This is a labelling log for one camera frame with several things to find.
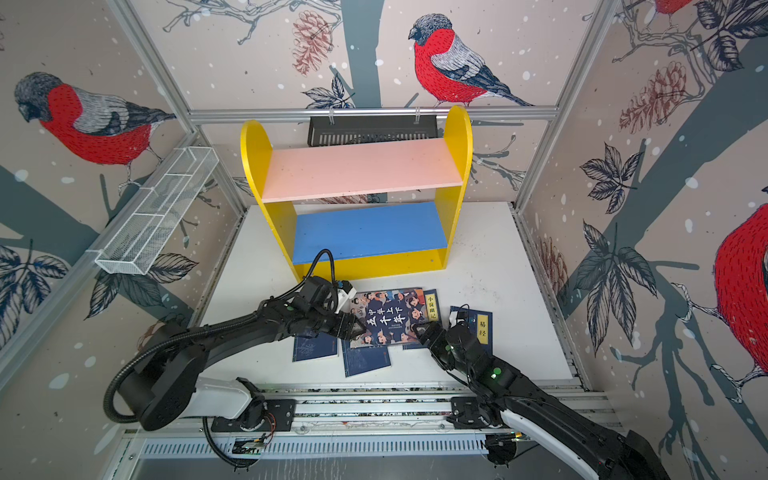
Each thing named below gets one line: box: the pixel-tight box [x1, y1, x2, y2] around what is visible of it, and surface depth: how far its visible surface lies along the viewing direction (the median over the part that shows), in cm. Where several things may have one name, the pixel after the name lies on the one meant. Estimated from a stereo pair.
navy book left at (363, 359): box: [341, 339, 391, 378], surface depth 83 cm
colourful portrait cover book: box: [348, 287, 426, 347], surface depth 90 cm
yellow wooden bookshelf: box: [242, 106, 474, 283], surface depth 79 cm
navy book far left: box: [292, 332, 338, 363], surface depth 85 cm
